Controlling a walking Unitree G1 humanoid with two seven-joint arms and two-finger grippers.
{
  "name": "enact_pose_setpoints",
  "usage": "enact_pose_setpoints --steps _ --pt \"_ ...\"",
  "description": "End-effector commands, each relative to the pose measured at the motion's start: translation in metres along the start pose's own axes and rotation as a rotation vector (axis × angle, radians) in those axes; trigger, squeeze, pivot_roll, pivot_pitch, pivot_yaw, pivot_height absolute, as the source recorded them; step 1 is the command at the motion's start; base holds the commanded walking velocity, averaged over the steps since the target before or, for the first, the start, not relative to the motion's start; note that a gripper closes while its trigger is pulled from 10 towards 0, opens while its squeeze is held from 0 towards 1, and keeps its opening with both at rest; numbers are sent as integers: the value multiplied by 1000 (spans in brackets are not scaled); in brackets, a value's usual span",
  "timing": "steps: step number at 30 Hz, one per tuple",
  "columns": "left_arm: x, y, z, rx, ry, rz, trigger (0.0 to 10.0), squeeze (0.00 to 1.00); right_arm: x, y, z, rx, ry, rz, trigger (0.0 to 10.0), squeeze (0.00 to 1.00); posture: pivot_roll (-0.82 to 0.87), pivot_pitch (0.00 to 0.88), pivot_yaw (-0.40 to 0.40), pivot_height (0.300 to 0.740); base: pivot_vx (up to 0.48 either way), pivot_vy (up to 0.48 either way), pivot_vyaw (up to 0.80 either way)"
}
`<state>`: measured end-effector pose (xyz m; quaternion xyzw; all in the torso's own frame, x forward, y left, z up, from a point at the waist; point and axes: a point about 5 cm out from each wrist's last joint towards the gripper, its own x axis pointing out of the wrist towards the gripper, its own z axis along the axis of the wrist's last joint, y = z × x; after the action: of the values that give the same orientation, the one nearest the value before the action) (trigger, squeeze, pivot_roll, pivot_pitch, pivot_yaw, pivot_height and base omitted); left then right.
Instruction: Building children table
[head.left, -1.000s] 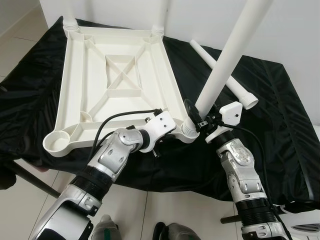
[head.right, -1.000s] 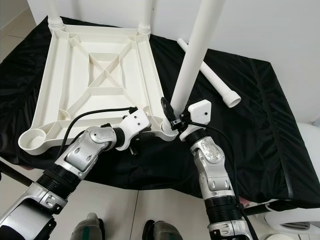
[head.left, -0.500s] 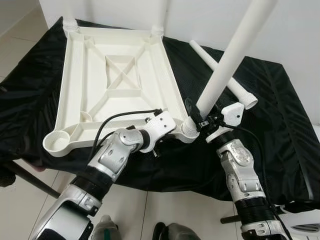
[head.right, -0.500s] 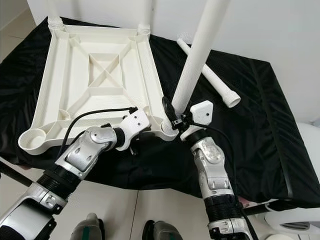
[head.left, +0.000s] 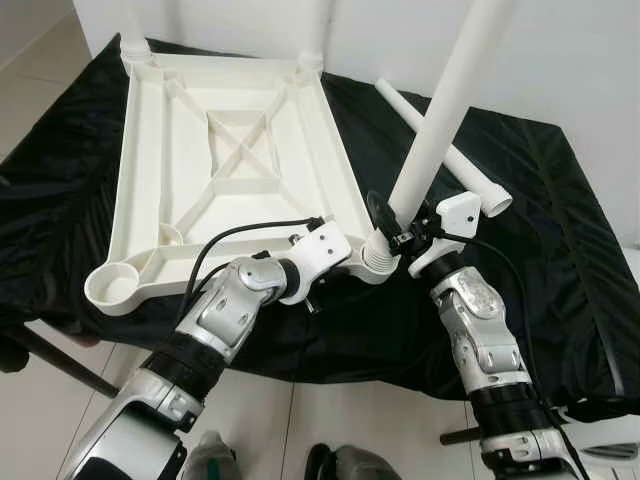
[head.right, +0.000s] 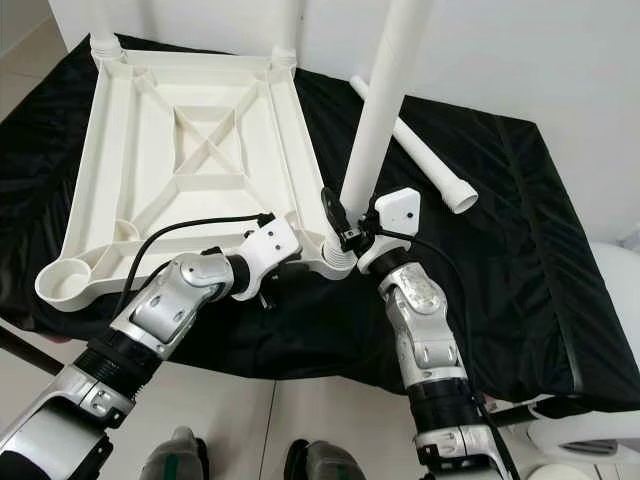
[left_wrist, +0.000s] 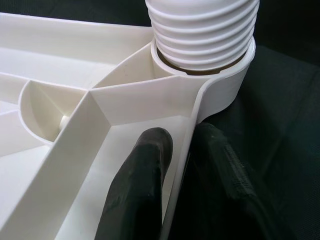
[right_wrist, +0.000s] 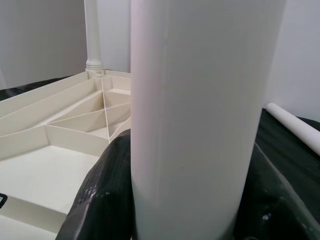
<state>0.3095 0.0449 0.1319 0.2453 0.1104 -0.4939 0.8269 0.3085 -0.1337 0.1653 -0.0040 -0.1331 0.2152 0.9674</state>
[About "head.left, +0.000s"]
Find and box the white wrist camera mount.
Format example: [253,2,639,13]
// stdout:
[408,192,489,279]
[278,220,354,306]

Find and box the grey robot leg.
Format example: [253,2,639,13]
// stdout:
[185,430,243,480]
[305,443,403,480]

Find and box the black table cloth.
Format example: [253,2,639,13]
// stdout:
[0,38,640,403]

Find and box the grey robot left leg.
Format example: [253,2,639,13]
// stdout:
[185,430,243,480]

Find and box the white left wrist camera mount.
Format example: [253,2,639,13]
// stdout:
[278,220,354,306]

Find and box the grey robot right leg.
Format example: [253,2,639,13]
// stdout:
[305,443,403,480]

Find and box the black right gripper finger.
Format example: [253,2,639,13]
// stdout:
[366,189,402,242]

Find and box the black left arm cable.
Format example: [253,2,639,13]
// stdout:
[184,215,328,303]

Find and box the white plastic children table top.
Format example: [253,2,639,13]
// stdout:
[85,50,403,318]

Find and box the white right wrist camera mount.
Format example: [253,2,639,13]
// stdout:
[408,192,489,279]

